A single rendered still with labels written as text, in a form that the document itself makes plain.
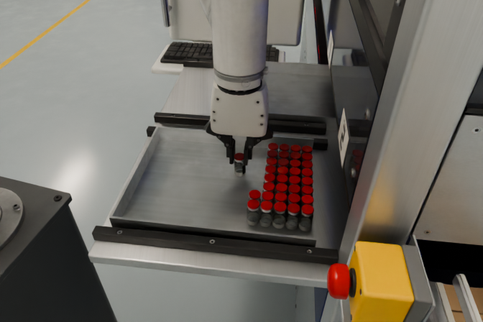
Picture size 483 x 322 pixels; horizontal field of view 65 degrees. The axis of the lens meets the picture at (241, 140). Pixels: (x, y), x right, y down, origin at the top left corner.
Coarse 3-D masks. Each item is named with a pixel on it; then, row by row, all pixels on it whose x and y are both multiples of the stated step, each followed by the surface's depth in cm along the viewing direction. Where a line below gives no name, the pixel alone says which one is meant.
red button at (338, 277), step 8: (336, 264) 45; (344, 264) 45; (328, 272) 45; (336, 272) 44; (344, 272) 44; (328, 280) 45; (336, 280) 43; (344, 280) 43; (328, 288) 44; (336, 288) 43; (344, 288) 43; (336, 296) 44; (344, 296) 43
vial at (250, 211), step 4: (252, 200) 64; (256, 200) 64; (248, 204) 63; (252, 204) 63; (256, 204) 63; (248, 208) 64; (252, 208) 63; (256, 208) 63; (248, 212) 64; (252, 212) 64; (256, 212) 64; (248, 216) 65; (252, 216) 64; (256, 216) 64; (248, 220) 65; (252, 220) 65; (256, 220) 65; (252, 224) 65; (256, 224) 65
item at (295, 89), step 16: (272, 64) 107; (288, 64) 107; (304, 64) 106; (320, 64) 106; (272, 80) 105; (288, 80) 105; (304, 80) 105; (320, 80) 105; (272, 96) 99; (288, 96) 99; (304, 96) 99; (320, 96) 99; (272, 112) 93; (288, 112) 93; (304, 112) 93; (320, 112) 93; (336, 128) 87
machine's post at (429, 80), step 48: (432, 0) 30; (480, 0) 29; (432, 48) 32; (480, 48) 32; (384, 96) 40; (432, 96) 35; (384, 144) 39; (432, 144) 38; (384, 192) 43; (384, 240) 48
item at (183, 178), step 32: (160, 128) 83; (160, 160) 79; (192, 160) 79; (224, 160) 79; (256, 160) 79; (128, 192) 69; (160, 192) 72; (192, 192) 72; (224, 192) 72; (128, 224) 63; (160, 224) 62; (192, 224) 66; (224, 224) 66
